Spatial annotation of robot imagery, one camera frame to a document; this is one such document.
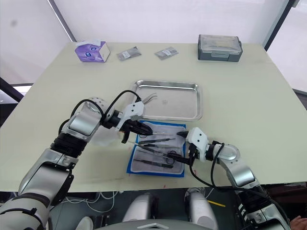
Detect white rounded shell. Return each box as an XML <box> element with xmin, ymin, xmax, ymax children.
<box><xmin>185</xmin><ymin>189</ymin><xmax>218</xmax><ymax>230</ymax></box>
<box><xmin>121</xmin><ymin>192</ymin><xmax>154</xmax><ymax>223</ymax></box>

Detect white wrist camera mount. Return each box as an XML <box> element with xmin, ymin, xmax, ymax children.
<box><xmin>114</xmin><ymin>101</ymin><xmax>146</xmax><ymax>132</ymax></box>
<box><xmin>185</xmin><ymin>127</ymin><xmax>209</xmax><ymax>161</ymax></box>

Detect person's bare hand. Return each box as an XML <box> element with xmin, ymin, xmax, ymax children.
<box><xmin>290</xmin><ymin>215</ymin><xmax>307</xmax><ymax>230</ymax></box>

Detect black ring-handled scissors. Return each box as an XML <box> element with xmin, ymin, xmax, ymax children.
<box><xmin>138</xmin><ymin>147</ymin><xmax>178</xmax><ymax>166</ymax></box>

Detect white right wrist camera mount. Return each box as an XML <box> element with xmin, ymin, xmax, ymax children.
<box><xmin>185</xmin><ymin>127</ymin><xmax>209</xmax><ymax>161</ymax></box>

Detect purple tissue box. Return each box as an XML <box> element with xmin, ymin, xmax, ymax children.
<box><xmin>74</xmin><ymin>40</ymin><xmax>111</xmax><ymax>63</ymax></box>

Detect black-handled scalpel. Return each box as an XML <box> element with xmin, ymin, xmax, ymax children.
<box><xmin>138</xmin><ymin>138</ymin><xmax>177</xmax><ymax>145</ymax></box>

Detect curved silver tweezers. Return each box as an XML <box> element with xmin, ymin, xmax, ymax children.
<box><xmin>142</xmin><ymin>93</ymin><xmax>158</xmax><ymax>104</ymax></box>

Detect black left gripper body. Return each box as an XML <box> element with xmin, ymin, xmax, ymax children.
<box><xmin>121</xmin><ymin>117</ymin><xmax>143</xmax><ymax>134</ymax></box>

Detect grey robot torso cover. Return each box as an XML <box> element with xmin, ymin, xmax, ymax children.
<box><xmin>92</xmin><ymin>221</ymin><xmax>194</xmax><ymax>230</ymax></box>

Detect black diagonal frame post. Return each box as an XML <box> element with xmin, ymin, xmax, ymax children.
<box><xmin>263</xmin><ymin>0</ymin><xmax>296</xmax><ymax>51</ymax></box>
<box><xmin>47</xmin><ymin>0</ymin><xmax>78</xmax><ymax>43</ymax></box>

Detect white floor cables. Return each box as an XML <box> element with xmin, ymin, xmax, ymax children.
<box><xmin>65</xmin><ymin>191</ymin><xmax>125</xmax><ymax>213</ymax></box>

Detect blue surgical instrument pack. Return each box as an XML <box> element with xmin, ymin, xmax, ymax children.
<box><xmin>126</xmin><ymin>120</ymin><xmax>188</xmax><ymax>178</ymax></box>

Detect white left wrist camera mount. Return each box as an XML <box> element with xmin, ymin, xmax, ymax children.
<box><xmin>114</xmin><ymin>101</ymin><xmax>146</xmax><ymax>132</ymax></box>

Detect long black forceps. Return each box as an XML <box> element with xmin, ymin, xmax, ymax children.
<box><xmin>133</xmin><ymin>158</ymin><xmax>174</xmax><ymax>168</ymax></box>

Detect rectangular metal tray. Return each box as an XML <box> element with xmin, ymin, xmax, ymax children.
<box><xmin>132</xmin><ymin>80</ymin><xmax>203</xmax><ymax>122</ymax></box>

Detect small grey foil packet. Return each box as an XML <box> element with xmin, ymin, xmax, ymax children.
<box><xmin>116</xmin><ymin>46</ymin><xmax>142</xmax><ymax>62</ymax></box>
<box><xmin>154</xmin><ymin>46</ymin><xmax>179</xmax><ymax>61</ymax></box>

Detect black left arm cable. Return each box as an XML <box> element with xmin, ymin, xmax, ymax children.
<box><xmin>104</xmin><ymin>90</ymin><xmax>143</xmax><ymax>120</ymax></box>

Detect grey plastic lidded box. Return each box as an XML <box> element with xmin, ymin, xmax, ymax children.
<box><xmin>197</xmin><ymin>34</ymin><xmax>243</xmax><ymax>63</ymax></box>

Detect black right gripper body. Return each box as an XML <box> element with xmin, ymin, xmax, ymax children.
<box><xmin>187</xmin><ymin>142</ymin><xmax>200</xmax><ymax>166</ymax></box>

